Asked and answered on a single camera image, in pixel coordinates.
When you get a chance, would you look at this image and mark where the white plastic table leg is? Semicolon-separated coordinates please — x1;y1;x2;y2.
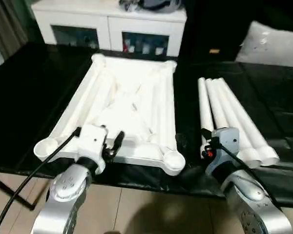
211;78;262;169
217;78;279;168
197;77;215;160
205;78;232;130

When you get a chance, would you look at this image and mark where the white plastic table top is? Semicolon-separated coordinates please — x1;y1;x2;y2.
33;54;187;176

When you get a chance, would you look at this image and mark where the black cabinet with gold label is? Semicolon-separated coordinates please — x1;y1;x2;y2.
185;0;250;62

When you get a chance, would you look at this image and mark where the grey pillow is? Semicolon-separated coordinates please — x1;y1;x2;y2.
235;20;293;68

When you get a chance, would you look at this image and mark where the white sideboard cabinet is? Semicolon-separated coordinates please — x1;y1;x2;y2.
30;0;188;59

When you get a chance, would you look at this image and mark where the black clutter on sideboard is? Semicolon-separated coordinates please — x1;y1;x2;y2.
118;0;138;12

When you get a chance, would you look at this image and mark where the grey round pot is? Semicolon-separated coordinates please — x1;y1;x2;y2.
136;0;179;12

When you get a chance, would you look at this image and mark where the grey curtain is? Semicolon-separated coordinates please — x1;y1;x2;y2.
0;0;30;71

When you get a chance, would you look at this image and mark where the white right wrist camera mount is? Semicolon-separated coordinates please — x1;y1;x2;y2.
206;126;240;176

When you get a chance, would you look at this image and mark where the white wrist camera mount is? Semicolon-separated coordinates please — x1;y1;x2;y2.
206;126;240;176
74;124;110;175

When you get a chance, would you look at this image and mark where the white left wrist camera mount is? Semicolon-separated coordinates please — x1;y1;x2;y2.
74;124;110;175

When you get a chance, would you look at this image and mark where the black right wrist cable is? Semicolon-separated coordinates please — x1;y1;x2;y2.
218;143;279;203

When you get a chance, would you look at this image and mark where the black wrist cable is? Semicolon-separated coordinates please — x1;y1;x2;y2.
0;128;82;234
218;143;279;203

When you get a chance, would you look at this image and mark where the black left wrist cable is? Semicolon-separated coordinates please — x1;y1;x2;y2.
0;128;82;234

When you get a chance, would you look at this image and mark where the black metal frame leg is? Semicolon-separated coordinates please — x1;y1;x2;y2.
0;170;40;211

